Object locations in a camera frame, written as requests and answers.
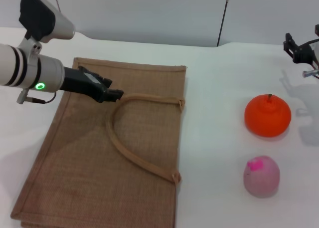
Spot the pink peach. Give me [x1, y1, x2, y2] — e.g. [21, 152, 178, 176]
[243, 155, 280, 198]

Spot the orange fruit with stem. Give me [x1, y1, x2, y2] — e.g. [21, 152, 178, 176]
[244, 93, 292, 138]

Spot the brown jute handbag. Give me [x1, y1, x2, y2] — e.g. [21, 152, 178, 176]
[10, 57, 187, 228]

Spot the dark wall cable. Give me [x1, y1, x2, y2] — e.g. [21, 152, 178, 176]
[216, 0, 231, 48]

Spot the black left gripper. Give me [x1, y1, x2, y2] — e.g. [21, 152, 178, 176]
[61, 65, 124, 103]

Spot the gray black left wrist camera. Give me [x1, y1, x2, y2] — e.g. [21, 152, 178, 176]
[18, 0, 76, 43]

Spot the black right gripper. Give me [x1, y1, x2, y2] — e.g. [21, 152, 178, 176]
[283, 24, 319, 63]

